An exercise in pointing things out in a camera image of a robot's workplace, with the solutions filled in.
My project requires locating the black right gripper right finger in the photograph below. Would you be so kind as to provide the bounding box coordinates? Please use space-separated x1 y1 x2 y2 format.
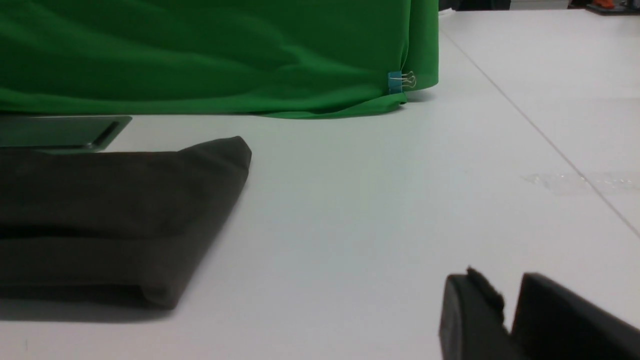
510 273 640 360

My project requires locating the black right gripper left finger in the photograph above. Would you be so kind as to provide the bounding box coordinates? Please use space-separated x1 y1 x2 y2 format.
439 267 525 360

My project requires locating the gray long-sleeve top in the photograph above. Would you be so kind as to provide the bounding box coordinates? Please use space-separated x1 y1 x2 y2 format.
0 136 252 310

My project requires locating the blue binder clip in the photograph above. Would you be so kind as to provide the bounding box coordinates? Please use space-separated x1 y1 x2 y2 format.
387 71 417 95

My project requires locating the green backdrop cloth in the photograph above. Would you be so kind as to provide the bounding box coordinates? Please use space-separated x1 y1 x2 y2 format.
0 0 439 119

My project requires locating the metal table cable hatch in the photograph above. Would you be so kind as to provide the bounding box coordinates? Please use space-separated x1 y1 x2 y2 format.
0 115 133 154

